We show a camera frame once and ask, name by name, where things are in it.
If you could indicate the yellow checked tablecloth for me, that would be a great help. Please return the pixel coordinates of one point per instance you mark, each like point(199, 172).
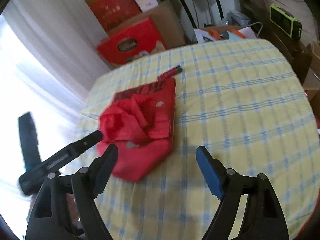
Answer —
point(237, 105)

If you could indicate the large brown carton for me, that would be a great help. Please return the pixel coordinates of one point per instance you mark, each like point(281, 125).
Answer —
point(172, 22)

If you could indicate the white curtain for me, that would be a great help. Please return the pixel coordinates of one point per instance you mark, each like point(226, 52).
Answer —
point(37, 67)

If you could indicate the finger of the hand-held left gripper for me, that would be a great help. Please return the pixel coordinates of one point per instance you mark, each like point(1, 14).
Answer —
point(85, 142)

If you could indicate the deep cardboard box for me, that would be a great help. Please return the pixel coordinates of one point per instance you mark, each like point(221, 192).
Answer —
point(312, 75)

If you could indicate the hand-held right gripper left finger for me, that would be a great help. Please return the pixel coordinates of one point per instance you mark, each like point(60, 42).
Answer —
point(106, 170)

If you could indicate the wide red gift box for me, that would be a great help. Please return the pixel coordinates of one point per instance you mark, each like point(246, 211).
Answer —
point(130, 45)

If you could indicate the red fabric tote bag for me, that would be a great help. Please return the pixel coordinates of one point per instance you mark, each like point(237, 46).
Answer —
point(140, 130)

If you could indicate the green black radio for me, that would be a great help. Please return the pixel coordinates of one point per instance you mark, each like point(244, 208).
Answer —
point(285, 22)

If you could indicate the white grey carton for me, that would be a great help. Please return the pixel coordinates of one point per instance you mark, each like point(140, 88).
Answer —
point(237, 18)

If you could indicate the beige sofa cushion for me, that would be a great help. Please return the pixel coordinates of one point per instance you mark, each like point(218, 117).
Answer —
point(295, 0)

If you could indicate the teal cylinder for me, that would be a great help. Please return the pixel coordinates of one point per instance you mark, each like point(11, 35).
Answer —
point(235, 35)

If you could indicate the tall red printed box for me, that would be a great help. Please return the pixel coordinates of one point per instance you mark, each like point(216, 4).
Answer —
point(115, 7)

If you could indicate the orange tool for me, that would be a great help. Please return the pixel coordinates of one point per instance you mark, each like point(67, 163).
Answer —
point(215, 34)

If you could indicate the dark red pen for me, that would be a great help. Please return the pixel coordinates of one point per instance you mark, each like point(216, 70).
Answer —
point(171, 72)

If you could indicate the open box with papers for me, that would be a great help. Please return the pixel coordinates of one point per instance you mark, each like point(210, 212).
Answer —
point(202, 36)

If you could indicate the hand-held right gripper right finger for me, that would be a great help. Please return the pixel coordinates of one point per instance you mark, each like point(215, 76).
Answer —
point(210, 172)

